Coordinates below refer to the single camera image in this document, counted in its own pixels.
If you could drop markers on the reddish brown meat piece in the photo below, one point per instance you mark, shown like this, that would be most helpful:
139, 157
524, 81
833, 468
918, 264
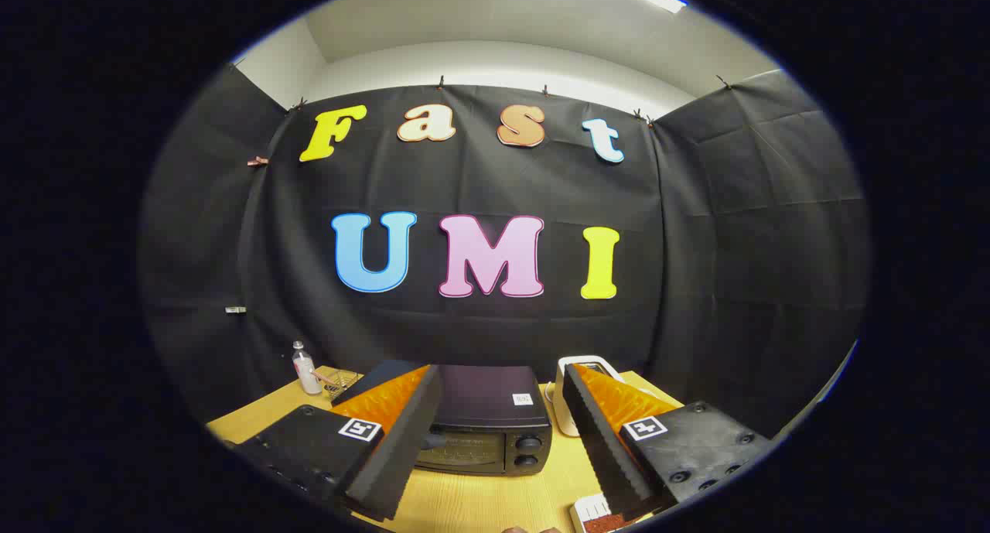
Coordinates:
607, 524

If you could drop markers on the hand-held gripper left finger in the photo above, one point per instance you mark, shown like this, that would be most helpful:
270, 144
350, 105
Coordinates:
402, 456

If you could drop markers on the black toaster oven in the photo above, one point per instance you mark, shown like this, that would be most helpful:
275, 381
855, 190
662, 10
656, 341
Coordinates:
487, 398

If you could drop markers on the white ribbed tray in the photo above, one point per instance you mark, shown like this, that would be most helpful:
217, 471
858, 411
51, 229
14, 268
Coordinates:
589, 508

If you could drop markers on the white bread toaster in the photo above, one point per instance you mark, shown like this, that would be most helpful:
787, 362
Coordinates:
562, 421

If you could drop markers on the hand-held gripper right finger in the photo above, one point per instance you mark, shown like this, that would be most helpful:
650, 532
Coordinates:
599, 448

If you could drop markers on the small clear plastic bottle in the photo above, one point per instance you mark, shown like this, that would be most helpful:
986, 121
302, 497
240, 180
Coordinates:
307, 378

